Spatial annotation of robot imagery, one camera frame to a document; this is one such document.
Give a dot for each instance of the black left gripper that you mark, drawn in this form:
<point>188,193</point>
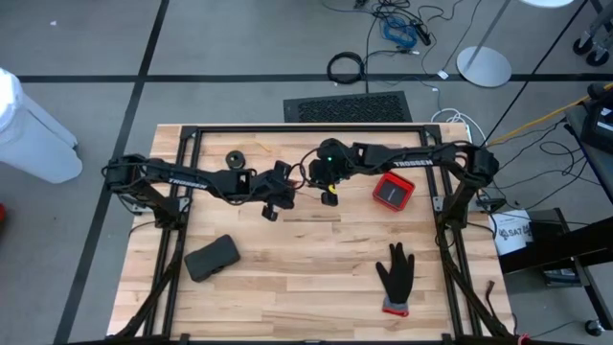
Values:
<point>268,191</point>

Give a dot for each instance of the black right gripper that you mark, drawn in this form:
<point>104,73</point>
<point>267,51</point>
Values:
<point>342,163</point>

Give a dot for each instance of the plain black spool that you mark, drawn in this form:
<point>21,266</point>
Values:
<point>229,160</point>

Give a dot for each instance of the black glove red cuff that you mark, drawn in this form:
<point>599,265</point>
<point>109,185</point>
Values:
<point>397,282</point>

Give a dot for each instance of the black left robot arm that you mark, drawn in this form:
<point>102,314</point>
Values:
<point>187,181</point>

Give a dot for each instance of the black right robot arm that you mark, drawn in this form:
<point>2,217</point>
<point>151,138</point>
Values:
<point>416,160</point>

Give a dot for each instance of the black perforated floor mat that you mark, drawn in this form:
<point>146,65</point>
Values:
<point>349,108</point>

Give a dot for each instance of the red square container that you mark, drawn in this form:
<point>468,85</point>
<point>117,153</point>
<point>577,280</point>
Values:
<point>392,191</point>

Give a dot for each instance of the black zip case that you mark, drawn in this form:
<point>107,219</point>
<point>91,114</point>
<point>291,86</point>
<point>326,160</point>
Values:
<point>211,259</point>

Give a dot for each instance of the black power strip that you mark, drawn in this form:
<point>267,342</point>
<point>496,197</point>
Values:
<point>424,34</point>

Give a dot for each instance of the white round stand base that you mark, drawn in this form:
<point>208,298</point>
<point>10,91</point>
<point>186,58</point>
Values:
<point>483,67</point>

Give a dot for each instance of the white printed paper sheet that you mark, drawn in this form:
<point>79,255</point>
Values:
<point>507,239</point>

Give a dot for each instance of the black side table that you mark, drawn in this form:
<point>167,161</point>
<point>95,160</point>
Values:
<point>551,249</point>

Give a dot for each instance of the white bin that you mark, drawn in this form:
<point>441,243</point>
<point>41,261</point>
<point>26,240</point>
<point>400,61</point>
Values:
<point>33,144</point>

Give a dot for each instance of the black device white labels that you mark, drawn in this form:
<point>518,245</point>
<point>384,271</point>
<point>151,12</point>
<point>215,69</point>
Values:
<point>598,129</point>

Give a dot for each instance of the grey wheeled cart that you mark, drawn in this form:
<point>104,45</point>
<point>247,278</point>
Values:
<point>598,57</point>

